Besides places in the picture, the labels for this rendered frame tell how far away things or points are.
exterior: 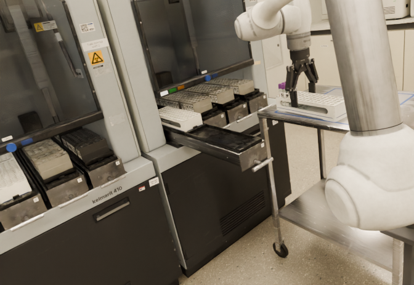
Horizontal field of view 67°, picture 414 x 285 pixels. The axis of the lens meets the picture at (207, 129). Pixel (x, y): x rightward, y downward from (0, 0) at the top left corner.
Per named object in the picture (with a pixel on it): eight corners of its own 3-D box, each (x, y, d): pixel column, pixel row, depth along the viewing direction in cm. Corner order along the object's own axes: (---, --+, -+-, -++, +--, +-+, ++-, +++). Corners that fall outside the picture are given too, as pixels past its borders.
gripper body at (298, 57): (299, 50, 118) (301, 75, 121) (314, 45, 121) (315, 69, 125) (284, 50, 124) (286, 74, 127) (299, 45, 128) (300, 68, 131)
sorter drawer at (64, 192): (22, 160, 165) (15, 145, 162) (49, 150, 172) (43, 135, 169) (55, 213, 109) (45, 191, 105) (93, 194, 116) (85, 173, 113)
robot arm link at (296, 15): (303, 30, 126) (273, 37, 124) (300, -12, 121) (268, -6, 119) (318, 30, 116) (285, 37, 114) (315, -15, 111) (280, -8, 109)
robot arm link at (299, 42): (315, 30, 119) (316, 46, 121) (297, 31, 126) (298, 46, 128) (299, 35, 115) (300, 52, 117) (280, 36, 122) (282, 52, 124)
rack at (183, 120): (153, 124, 159) (150, 112, 157) (169, 117, 164) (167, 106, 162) (186, 135, 136) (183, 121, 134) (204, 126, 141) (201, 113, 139)
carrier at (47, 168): (72, 165, 123) (66, 152, 121) (74, 167, 122) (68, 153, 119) (41, 178, 117) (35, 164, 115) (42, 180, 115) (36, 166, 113)
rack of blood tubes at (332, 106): (276, 109, 139) (274, 96, 136) (291, 103, 143) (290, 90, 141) (334, 122, 114) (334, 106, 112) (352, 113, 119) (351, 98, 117)
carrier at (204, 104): (210, 108, 160) (208, 96, 158) (212, 108, 159) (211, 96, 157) (192, 115, 154) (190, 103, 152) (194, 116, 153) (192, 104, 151)
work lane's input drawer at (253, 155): (150, 136, 163) (145, 120, 160) (172, 127, 170) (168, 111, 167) (251, 176, 107) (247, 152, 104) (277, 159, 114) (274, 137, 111)
